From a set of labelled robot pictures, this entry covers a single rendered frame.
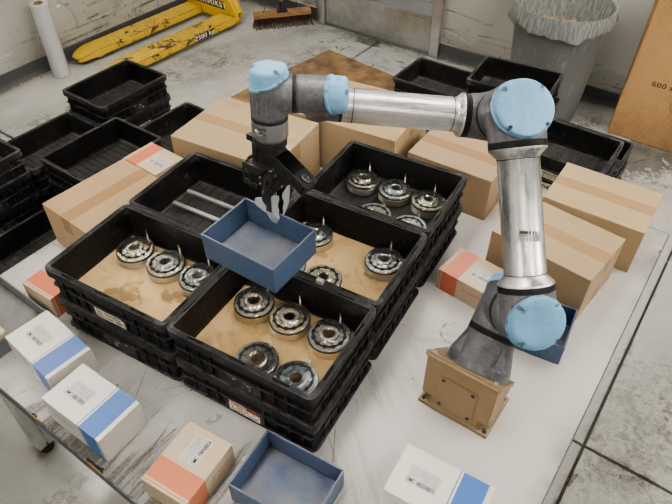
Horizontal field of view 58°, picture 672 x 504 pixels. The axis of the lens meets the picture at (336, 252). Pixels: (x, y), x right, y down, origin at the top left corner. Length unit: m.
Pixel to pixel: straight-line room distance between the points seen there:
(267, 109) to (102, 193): 0.91
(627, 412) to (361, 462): 1.37
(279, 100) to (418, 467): 0.81
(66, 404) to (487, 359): 0.96
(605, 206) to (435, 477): 1.01
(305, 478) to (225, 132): 1.17
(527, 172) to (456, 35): 3.41
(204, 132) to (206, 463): 1.14
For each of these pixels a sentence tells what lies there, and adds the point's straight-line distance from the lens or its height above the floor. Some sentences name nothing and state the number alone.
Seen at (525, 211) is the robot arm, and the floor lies 1.25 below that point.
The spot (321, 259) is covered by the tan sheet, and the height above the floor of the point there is 0.83.
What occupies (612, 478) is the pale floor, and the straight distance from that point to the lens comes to 2.44.
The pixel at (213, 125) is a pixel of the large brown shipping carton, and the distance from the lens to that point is 2.17.
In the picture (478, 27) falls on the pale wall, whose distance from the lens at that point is 4.53.
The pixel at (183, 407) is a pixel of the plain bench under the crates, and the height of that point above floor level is 0.70.
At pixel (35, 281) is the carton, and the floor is 0.77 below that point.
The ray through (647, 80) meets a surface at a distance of 4.04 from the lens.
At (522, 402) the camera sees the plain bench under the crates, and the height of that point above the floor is 0.70.
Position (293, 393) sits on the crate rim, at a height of 0.93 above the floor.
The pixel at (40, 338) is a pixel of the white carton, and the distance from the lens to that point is 1.74.
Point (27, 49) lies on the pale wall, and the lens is 4.82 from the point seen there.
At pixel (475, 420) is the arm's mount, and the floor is 0.74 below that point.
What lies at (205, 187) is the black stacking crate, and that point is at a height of 0.83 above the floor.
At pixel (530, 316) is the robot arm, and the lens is 1.27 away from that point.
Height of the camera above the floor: 2.01
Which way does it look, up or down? 43 degrees down
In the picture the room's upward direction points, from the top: straight up
